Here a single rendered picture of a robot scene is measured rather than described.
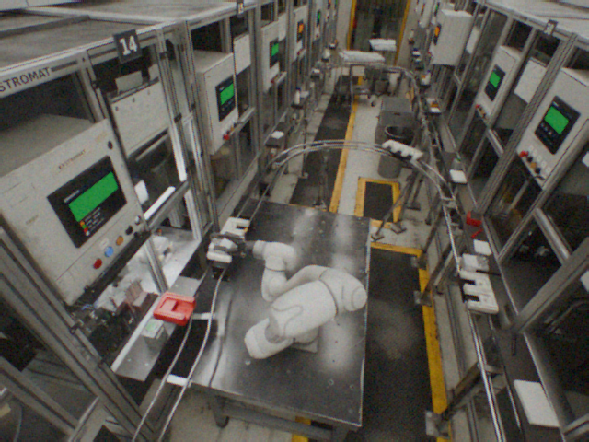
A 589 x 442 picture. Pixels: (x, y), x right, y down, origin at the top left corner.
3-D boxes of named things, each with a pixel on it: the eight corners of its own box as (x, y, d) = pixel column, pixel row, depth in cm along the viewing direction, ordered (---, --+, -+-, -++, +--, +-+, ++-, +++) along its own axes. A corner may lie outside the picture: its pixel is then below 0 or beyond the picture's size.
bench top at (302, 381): (359, 429, 141) (361, 425, 139) (147, 373, 156) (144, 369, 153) (370, 221, 254) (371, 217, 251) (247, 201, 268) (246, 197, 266)
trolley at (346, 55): (336, 107, 622) (342, 53, 560) (330, 97, 665) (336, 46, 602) (378, 107, 631) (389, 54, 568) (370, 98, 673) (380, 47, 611)
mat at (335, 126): (336, 217, 357) (336, 216, 356) (286, 209, 365) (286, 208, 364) (363, 75, 795) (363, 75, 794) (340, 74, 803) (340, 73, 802)
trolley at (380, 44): (390, 92, 704) (401, 44, 641) (364, 90, 706) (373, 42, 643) (385, 81, 768) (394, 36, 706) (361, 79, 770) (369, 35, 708)
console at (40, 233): (78, 308, 100) (-5, 191, 71) (4, 290, 104) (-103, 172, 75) (151, 225, 132) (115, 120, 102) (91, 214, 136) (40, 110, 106)
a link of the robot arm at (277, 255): (265, 241, 151) (260, 268, 152) (296, 248, 149) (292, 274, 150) (270, 239, 162) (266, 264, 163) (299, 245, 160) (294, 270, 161)
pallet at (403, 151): (380, 152, 314) (382, 143, 308) (387, 147, 322) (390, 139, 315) (413, 166, 295) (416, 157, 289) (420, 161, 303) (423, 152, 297)
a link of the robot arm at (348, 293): (339, 260, 115) (307, 273, 109) (372, 273, 99) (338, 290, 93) (345, 292, 118) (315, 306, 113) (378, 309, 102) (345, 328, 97)
